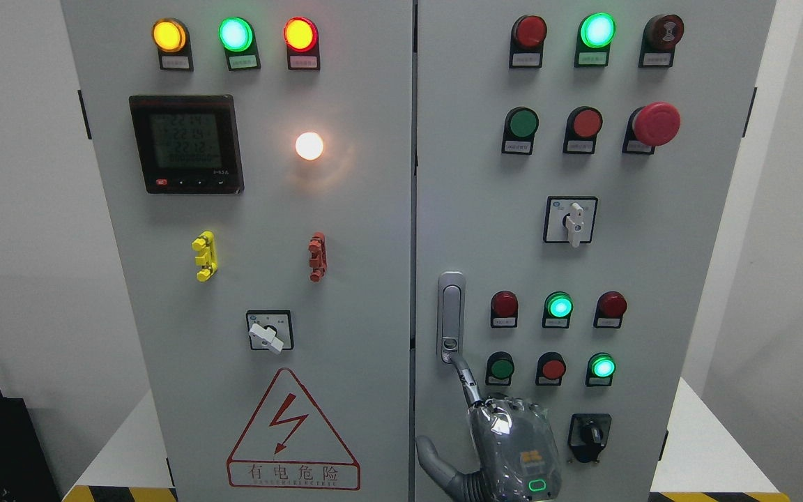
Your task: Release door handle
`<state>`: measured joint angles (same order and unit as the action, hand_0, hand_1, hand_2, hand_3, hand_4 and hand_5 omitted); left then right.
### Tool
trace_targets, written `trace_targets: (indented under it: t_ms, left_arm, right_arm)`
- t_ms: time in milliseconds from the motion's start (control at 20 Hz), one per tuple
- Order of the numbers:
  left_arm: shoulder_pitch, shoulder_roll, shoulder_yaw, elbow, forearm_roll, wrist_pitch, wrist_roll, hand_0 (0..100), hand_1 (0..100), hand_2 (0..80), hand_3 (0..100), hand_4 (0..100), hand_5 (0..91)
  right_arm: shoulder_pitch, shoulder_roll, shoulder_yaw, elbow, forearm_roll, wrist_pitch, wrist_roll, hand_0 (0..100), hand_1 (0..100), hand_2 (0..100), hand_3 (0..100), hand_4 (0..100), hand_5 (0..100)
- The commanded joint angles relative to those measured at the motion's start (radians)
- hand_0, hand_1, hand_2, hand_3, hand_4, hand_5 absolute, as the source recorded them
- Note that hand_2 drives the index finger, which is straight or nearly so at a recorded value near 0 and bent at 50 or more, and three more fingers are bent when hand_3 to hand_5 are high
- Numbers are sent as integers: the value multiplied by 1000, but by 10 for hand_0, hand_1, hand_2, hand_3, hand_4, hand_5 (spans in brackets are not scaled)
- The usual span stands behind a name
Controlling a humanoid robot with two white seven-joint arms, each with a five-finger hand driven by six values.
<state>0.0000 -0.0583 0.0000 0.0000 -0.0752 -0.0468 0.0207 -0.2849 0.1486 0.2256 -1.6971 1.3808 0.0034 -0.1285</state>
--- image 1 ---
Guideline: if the green indicator light top left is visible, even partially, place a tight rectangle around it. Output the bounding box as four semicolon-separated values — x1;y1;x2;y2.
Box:
219;17;261;71

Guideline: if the white lever selector switch upper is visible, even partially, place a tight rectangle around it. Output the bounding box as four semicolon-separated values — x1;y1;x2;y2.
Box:
544;196;599;248

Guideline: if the silver door handle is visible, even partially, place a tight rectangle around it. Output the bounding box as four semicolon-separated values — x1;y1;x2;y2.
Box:
436;271;466;363

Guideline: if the white lever selector switch left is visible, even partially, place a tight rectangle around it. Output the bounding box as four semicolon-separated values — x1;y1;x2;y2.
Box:
245;310;294;355

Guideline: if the green lit button lower right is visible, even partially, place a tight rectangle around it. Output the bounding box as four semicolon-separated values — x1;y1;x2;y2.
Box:
584;352;616;387

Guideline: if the dark buzzer unit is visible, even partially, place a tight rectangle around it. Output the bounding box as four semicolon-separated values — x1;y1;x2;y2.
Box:
638;14;685;68

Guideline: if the green push button lower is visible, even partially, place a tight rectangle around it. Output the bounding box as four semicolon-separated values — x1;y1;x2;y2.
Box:
485;351;515;386

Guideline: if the red-orange indicator light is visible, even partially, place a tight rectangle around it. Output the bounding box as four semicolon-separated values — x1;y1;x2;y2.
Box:
283;17;321;70

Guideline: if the bright green indicator top right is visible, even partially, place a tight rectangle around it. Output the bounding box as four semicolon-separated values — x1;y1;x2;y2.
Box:
574;12;616;68

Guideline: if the black digital power meter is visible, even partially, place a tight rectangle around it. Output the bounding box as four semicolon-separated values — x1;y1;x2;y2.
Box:
130;94;245;194

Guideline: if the left grey cabinet door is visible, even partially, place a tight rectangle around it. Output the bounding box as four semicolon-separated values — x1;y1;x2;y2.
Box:
63;1;415;501

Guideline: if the red push button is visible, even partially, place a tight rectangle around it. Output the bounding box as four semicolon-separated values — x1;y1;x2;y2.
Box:
535;351;567;386
562;106;603;155

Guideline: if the red terminal clip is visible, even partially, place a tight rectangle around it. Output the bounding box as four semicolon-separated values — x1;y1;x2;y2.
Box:
308;231;328;283

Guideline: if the dark red indicator middle right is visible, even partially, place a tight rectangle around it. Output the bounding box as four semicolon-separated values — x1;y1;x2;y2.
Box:
593;290;628;328

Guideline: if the red emergency stop mushroom button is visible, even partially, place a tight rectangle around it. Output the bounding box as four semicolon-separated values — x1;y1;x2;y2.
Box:
622;101;681;155

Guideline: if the grey cabinet door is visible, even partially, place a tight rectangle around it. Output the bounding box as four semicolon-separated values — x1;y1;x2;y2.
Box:
415;1;776;501
63;1;415;501

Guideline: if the yellow terminal clip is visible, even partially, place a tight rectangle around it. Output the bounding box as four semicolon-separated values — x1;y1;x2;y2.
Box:
192;231;219;282

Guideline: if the right grey cabinet door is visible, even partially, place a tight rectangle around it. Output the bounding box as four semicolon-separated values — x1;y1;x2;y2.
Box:
415;1;776;501

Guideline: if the yellow indicator light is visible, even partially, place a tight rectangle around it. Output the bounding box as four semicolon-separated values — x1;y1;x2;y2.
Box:
152;18;194;71

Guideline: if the red push button lower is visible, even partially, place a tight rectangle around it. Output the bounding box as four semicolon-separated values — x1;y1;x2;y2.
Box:
535;351;567;386

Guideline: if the red push button upper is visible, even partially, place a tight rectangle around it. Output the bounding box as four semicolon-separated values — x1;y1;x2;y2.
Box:
562;106;603;155

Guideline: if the white glowing indicator light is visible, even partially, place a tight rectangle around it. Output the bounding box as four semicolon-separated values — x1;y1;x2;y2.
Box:
294;131;325;161

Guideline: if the green lit indicator middle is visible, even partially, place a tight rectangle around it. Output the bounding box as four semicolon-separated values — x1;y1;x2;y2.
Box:
542;290;574;328

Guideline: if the black box with antenna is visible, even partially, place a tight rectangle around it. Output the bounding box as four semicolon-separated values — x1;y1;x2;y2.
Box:
0;389;61;501

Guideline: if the dark red indicator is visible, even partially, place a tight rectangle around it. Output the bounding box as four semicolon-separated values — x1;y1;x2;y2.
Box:
509;14;548;69
593;290;628;328
490;290;519;328

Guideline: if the white lever selector switch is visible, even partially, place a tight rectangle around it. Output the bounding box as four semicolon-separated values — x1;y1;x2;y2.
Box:
245;310;294;355
544;196;599;248

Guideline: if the red electric hazard warning sign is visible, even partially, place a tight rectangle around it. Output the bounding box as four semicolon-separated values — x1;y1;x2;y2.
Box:
226;367;360;492

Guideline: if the black rotary knob switch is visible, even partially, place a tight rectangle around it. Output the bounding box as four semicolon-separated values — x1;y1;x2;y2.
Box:
567;413;612;463

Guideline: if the dark red indicator top right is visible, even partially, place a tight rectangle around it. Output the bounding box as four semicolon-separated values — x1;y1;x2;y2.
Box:
509;14;548;69

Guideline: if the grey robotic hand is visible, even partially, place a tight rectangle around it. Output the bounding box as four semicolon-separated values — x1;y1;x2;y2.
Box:
415;353;562;501

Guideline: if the dark red indicator middle left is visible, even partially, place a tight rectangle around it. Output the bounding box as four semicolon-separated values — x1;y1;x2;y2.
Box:
490;290;519;328

